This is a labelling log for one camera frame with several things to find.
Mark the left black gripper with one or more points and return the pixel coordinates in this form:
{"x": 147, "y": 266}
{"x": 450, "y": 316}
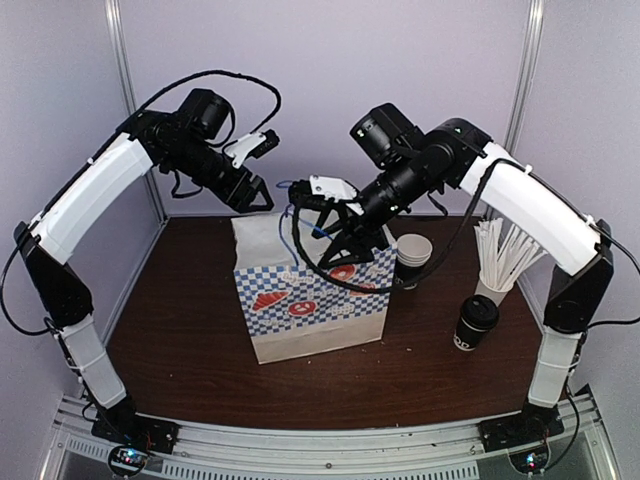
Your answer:
{"x": 239, "y": 198}

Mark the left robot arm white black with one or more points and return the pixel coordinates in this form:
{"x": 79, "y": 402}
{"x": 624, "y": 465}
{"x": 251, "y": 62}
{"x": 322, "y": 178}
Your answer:
{"x": 183, "y": 142}

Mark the aluminium front rail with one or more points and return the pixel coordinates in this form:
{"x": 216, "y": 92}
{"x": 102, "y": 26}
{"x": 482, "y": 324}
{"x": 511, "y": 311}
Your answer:
{"x": 452, "y": 450}

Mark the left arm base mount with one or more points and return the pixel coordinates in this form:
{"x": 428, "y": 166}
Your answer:
{"x": 143, "y": 433}

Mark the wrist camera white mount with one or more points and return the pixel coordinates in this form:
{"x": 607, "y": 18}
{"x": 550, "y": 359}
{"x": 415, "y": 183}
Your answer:
{"x": 252, "y": 145}
{"x": 320, "y": 191}

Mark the white cup holding straws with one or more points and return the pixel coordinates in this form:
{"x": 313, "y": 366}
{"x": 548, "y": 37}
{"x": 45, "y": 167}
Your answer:
{"x": 495, "y": 294}

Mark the left aluminium frame post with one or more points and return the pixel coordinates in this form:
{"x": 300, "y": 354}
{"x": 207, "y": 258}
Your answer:
{"x": 117, "y": 38}

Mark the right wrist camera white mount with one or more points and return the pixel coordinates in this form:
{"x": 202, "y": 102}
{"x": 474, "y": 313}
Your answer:
{"x": 320, "y": 191}

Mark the bundle of wrapped white straws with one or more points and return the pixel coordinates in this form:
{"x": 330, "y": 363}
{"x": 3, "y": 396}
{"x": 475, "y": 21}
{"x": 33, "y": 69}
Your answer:
{"x": 504, "y": 256}

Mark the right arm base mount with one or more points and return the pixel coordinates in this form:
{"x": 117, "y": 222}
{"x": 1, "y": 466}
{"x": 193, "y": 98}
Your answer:
{"x": 516, "y": 430}

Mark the stack of paper coffee cups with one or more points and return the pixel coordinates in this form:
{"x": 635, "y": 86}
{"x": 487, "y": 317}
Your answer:
{"x": 413, "y": 252}

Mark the right aluminium frame post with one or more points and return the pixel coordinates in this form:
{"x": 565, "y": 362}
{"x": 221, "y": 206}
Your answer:
{"x": 529, "y": 59}

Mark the blue checkered paper bag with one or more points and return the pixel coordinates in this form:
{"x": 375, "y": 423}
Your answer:
{"x": 289, "y": 310}

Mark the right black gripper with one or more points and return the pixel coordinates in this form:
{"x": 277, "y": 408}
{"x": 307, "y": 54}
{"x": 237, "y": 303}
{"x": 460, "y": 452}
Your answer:
{"x": 352, "y": 235}

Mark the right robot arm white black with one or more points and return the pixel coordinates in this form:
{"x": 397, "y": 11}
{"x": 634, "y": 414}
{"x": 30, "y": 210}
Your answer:
{"x": 459, "y": 155}

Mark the aluminium frame post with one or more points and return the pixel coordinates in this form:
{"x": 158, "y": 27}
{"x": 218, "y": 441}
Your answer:
{"x": 117, "y": 38}
{"x": 529, "y": 59}

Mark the black plastic cup lid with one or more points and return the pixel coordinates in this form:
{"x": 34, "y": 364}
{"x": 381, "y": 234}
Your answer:
{"x": 479, "y": 312}

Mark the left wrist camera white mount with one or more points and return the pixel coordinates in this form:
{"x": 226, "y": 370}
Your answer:
{"x": 252, "y": 145}

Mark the single black paper coffee cup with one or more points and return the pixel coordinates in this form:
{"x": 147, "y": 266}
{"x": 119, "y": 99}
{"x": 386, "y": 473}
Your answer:
{"x": 466, "y": 337}

